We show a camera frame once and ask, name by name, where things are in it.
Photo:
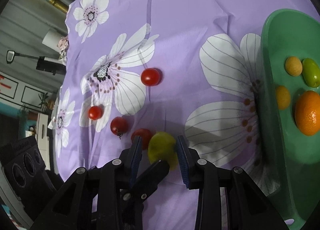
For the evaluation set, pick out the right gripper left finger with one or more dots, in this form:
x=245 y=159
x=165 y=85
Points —
x=97 y=198

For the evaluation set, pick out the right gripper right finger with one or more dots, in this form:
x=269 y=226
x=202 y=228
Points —
x=246 y=205

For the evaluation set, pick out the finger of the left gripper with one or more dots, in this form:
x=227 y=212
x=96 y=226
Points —
x=147 y=183

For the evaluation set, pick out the green jujube fruit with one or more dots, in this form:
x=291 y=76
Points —
x=162 y=147

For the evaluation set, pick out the cherry tomato with stem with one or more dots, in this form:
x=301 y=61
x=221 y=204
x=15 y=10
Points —
x=119 y=126

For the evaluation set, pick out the large orange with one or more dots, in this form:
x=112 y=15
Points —
x=307 y=113

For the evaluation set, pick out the green plastic plate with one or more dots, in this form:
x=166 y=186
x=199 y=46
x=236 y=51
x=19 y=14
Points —
x=293 y=157

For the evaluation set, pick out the small yellow fruit lower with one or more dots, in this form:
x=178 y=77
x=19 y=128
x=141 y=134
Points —
x=283 y=97

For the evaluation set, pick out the small yellow fruit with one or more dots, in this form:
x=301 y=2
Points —
x=283 y=97
x=293 y=66

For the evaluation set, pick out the black desk lamp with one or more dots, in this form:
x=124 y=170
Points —
x=45 y=64

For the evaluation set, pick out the purple floral tablecloth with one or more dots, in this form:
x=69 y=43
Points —
x=208 y=52

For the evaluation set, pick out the small yellow fruit upper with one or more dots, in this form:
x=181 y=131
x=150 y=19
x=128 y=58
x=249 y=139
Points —
x=293 y=66

